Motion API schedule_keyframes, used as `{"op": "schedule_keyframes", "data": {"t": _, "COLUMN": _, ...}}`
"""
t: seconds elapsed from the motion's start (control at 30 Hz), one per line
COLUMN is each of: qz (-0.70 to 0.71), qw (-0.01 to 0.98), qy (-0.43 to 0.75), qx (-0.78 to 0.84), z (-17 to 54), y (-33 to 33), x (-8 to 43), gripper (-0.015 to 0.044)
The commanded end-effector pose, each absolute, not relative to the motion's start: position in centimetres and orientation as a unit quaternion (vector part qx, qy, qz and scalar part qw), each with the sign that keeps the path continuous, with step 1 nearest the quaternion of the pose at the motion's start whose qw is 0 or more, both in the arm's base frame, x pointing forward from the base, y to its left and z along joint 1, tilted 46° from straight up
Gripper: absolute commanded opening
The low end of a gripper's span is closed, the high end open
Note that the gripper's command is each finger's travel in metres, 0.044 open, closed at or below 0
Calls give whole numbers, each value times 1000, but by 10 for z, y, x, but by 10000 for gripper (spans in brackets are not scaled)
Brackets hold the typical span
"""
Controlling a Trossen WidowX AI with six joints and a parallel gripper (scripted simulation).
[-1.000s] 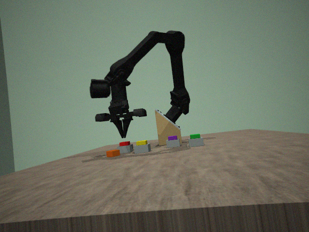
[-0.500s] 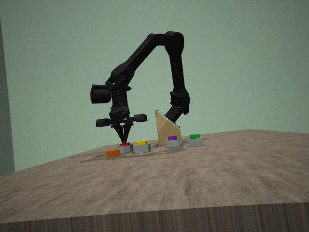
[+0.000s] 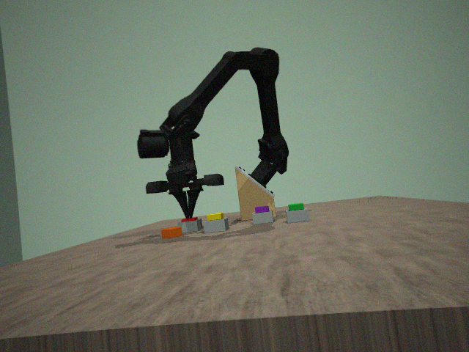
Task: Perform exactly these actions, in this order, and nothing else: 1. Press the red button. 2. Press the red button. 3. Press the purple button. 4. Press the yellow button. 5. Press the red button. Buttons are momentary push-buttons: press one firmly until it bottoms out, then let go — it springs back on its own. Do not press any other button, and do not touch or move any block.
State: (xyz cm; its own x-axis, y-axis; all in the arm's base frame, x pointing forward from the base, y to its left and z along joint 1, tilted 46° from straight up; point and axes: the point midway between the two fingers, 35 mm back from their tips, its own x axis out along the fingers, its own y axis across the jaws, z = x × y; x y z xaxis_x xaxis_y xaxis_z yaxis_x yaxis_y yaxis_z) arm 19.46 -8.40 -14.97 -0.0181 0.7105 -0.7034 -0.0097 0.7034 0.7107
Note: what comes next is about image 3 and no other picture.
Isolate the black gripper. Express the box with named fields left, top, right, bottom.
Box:
left=146, top=155, right=224, bottom=219

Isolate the yellow button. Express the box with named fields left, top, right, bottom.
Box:
left=203, top=213, right=229, bottom=233

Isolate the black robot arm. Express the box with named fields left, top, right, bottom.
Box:
left=137, top=47, right=289, bottom=188

